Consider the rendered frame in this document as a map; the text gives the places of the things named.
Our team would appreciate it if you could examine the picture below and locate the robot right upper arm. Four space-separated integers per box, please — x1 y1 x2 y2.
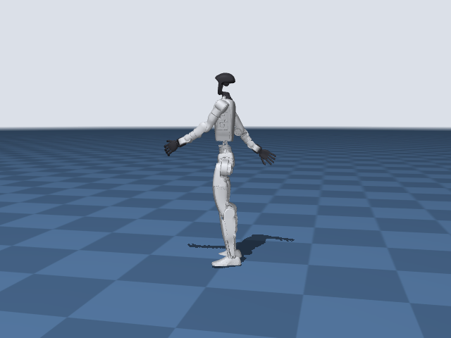
234 112 245 136

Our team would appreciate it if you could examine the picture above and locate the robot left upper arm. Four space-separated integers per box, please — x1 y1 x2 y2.
205 99 230 132

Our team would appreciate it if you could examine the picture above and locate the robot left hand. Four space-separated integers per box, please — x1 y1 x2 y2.
164 139 186 156

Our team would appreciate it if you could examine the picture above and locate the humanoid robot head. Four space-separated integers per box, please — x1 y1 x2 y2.
215 73 235 100

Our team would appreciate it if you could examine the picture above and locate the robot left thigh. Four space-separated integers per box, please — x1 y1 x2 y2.
212 159 235 218

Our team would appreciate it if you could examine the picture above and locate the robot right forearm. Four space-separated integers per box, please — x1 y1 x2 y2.
240 129 260 152

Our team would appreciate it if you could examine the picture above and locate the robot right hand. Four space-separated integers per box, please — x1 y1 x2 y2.
252 144 276 165

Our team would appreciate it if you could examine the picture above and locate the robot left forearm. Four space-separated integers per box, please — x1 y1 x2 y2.
178 123 207 145

